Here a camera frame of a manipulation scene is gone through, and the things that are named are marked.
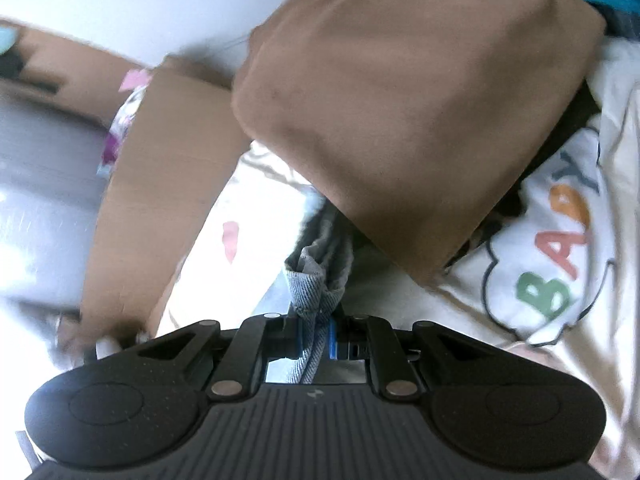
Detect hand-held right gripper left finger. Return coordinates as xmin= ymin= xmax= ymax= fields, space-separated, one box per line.
xmin=137 ymin=312 xmax=303 ymax=402

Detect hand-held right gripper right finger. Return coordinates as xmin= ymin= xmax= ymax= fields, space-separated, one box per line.
xmin=327 ymin=314 xmax=493 ymax=402

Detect light blue jeans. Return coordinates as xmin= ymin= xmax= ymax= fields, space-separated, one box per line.
xmin=255 ymin=195 xmax=363 ymax=386

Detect cardboard box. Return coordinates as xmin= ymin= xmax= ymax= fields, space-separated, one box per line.
xmin=0 ymin=17 xmax=251 ymax=356

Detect white printed blanket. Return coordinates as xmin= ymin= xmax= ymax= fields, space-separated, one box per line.
xmin=150 ymin=35 xmax=640 ymax=480

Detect brown folded cloth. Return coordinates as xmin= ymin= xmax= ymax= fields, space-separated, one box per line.
xmin=231 ymin=0 xmax=608 ymax=286

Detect purple printed bag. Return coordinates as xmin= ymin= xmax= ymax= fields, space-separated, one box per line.
xmin=97 ymin=67 xmax=153 ymax=178

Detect grey glossy panel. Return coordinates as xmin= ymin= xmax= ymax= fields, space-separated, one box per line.
xmin=0 ymin=90 xmax=111 ymax=311

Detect dark cloth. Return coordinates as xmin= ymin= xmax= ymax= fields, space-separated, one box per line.
xmin=595 ymin=0 xmax=640 ymax=43

